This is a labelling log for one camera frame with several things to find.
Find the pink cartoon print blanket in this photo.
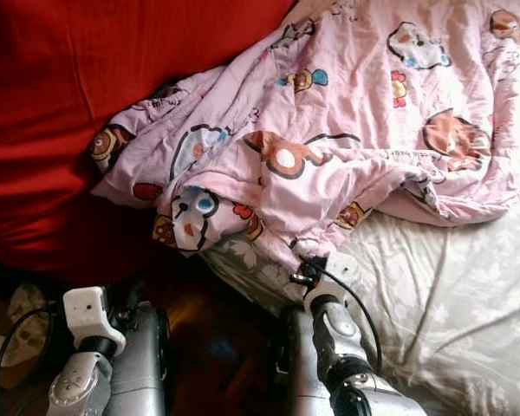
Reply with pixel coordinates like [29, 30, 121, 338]
[91, 0, 520, 274]

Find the silver left robot leg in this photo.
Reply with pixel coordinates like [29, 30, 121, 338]
[104, 303, 170, 416]

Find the silver robot leg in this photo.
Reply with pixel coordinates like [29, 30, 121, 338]
[104, 303, 170, 416]
[282, 303, 339, 416]

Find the silver right robot leg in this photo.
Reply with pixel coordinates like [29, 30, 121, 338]
[282, 303, 339, 416]

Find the crumpled white tissue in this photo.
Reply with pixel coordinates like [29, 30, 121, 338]
[10, 284, 51, 328]
[0, 334, 29, 367]

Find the bed with grey floral sheet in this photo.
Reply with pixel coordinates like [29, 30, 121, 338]
[195, 165, 520, 416]

